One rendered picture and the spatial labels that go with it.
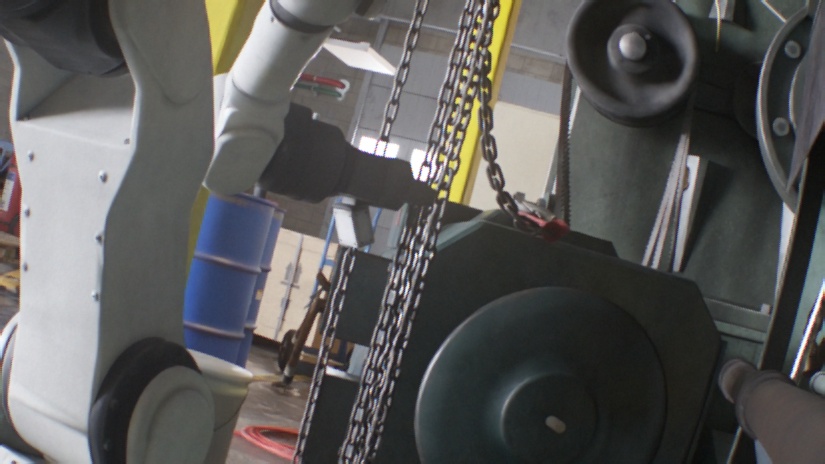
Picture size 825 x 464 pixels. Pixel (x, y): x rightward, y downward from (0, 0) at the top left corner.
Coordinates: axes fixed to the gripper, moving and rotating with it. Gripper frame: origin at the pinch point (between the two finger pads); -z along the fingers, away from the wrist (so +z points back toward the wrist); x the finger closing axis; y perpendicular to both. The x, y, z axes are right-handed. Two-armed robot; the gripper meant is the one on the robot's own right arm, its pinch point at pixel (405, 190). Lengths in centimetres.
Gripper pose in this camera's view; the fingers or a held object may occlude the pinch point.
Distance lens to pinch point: 138.1
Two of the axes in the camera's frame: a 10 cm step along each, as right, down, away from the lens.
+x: 5.4, 1.2, -8.4
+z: -8.0, -2.4, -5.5
